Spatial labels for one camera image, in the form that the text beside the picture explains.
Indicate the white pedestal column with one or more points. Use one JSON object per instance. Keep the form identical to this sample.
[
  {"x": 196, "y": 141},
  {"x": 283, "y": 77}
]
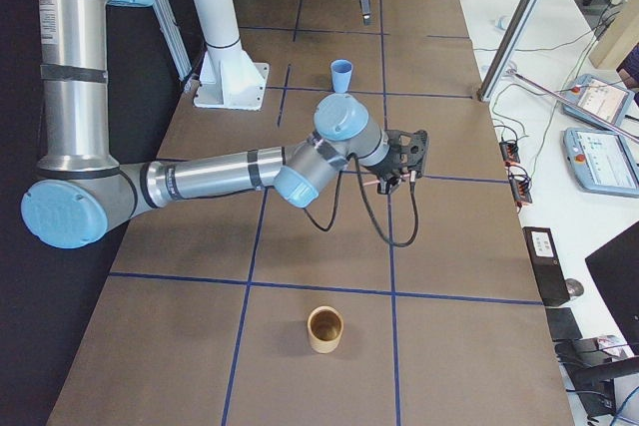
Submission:
[{"x": 229, "y": 78}]

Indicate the aluminium frame post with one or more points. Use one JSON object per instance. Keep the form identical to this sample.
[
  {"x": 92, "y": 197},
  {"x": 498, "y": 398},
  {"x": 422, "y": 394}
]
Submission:
[{"x": 506, "y": 48}]

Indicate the black monitor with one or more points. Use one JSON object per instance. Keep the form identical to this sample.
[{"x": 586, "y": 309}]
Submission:
[{"x": 614, "y": 269}]

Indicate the black box with label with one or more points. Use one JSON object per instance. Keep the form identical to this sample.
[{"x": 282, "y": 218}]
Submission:
[{"x": 545, "y": 265}]

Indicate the blue ribbed plastic cup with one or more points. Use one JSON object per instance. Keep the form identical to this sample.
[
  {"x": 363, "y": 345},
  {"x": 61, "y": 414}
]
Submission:
[{"x": 341, "y": 71}]

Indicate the teach pendant near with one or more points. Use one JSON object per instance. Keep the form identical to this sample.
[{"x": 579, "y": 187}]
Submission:
[{"x": 601, "y": 162}]

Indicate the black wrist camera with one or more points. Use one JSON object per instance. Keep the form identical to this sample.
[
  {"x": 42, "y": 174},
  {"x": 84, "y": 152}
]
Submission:
[{"x": 407, "y": 153}]

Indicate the teach pendant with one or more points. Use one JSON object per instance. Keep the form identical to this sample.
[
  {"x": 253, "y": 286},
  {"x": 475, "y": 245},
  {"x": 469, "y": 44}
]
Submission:
[
  {"x": 601, "y": 162},
  {"x": 603, "y": 100}
]

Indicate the bamboo brown cup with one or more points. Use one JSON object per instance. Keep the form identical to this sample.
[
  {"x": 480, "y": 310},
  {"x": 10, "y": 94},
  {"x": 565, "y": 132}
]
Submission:
[{"x": 324, "y": 329}]

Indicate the teach pendant far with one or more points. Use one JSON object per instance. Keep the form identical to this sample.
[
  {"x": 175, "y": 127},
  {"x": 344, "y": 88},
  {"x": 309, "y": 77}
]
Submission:
[{"x": 603, "y": 100}]

